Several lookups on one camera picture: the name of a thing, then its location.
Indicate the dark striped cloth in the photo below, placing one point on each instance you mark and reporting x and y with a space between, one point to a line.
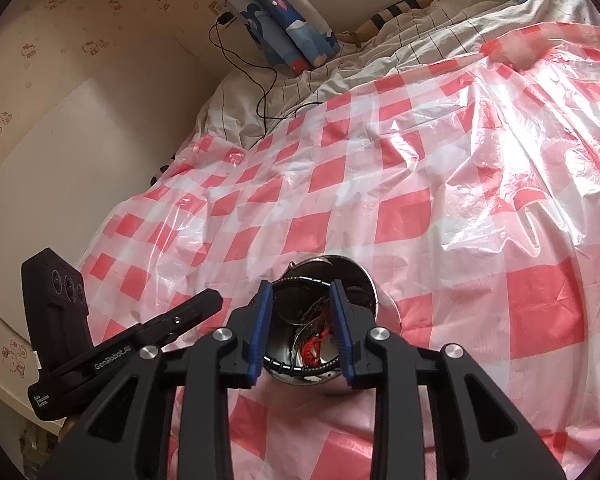
161 172

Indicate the blue printed curtain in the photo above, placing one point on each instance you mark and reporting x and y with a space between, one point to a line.
280 15

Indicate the white striped bedsheet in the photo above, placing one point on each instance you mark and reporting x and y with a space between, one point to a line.
430 25

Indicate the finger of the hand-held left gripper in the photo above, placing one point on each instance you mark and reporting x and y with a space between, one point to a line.
190 315

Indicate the white wall socket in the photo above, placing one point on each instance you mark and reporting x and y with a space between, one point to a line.
214 8

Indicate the round metal tin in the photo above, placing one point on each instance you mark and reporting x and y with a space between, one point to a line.
362 285

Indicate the dark striped pillow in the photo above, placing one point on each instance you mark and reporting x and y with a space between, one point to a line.
395 10

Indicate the black charger plug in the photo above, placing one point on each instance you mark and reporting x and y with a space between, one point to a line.
226 18

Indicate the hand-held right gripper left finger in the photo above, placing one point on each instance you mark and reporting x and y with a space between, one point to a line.
260 335

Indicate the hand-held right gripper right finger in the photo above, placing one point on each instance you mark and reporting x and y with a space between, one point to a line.
342 335

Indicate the red white checked plastic sheet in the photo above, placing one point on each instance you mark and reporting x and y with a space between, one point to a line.
430 185

